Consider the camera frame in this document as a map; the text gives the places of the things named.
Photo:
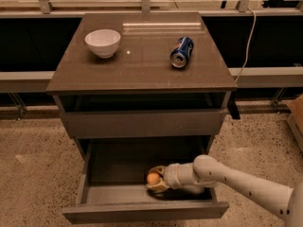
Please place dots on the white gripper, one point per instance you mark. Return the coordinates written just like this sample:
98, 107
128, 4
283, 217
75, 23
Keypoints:
171, 175

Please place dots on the open bottom grey drawer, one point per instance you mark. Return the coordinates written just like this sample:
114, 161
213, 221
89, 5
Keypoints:
113, 182

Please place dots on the white ceramic bowl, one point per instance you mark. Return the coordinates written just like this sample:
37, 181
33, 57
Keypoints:
103, 42

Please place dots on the cardboard box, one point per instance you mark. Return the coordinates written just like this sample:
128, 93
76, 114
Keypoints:
295, 120

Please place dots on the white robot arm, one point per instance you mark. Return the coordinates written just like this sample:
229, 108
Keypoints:
281, 200

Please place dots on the blue soda can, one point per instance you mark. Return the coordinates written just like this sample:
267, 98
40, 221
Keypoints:
181, 53

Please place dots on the metal railing frame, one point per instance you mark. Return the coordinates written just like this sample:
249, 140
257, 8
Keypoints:
142, 3

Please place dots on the grey drawer cabinet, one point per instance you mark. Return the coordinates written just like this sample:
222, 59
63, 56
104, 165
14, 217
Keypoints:
139, 77

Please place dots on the orange ball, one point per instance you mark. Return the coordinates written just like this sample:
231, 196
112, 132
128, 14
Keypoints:
153, 178

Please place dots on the grey middle drawer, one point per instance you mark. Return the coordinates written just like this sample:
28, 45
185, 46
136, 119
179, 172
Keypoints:
143, 124

